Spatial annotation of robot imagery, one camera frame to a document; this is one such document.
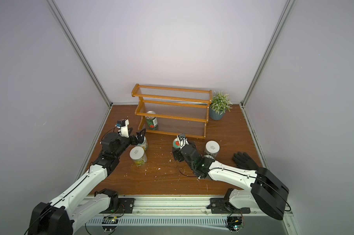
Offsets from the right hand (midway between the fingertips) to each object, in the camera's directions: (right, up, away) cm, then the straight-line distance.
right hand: (180, 143), depth 80 cm
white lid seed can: (+19, -4, +3) cm, 19 cm away
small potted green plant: (+28, +24, +17) cm, 40 cm away
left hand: (-22, +8, -1) cm, 24 cm away
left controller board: (-35, -39, -9) cm, 53 cm away
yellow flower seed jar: (-24, -8, +1) cm, 25 cm away
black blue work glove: (+39, -12, +6) cm, 42 cm away
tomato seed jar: (-2, 0, -2) cm, 2 cm away
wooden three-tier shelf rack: (-1, +18, +17) cm, 25 cm away
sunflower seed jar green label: (-23, -3, +10) cm, 25 cm away
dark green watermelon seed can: (-19, +12, +15) cm, 27 cm away
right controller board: (+27, -37, -11) cm, 47 cm away
